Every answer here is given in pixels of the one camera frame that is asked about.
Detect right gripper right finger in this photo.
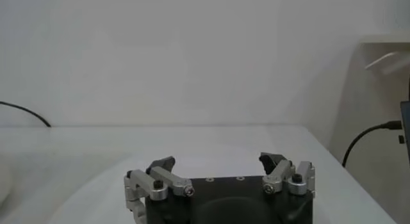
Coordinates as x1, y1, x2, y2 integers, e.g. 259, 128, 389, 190
258, 152, 316, 197

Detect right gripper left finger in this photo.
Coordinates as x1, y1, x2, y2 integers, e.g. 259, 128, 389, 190
124, 156, 195, 224

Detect white round plate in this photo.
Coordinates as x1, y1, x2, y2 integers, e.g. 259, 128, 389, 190
47, 150, 398, 224

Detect black cable with adapter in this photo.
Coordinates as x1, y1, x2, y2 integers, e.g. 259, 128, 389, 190
341, 100, 410, 168

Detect black cooker power cord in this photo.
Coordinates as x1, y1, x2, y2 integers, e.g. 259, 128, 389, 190
0, 100, 52, 128

